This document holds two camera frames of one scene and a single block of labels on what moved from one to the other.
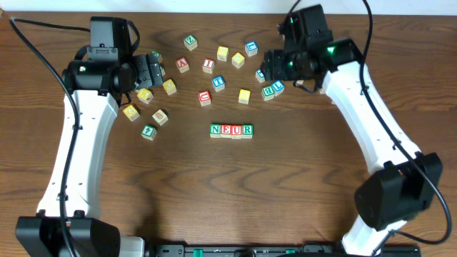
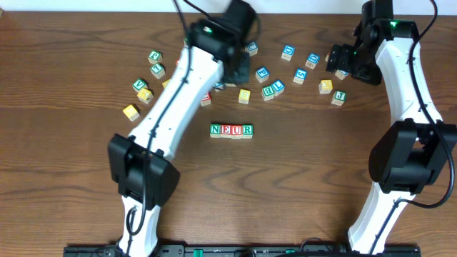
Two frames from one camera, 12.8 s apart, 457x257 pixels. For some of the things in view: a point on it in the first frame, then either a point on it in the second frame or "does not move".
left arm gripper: x=156 y=74 → x=238 y=71
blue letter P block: x=260 y=76 does not move
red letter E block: x=226 y=130 does not move
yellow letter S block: x=244 y=96 does not move
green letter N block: x=215 y=130 does not move
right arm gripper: x=268 y=66 → x=340 y=58
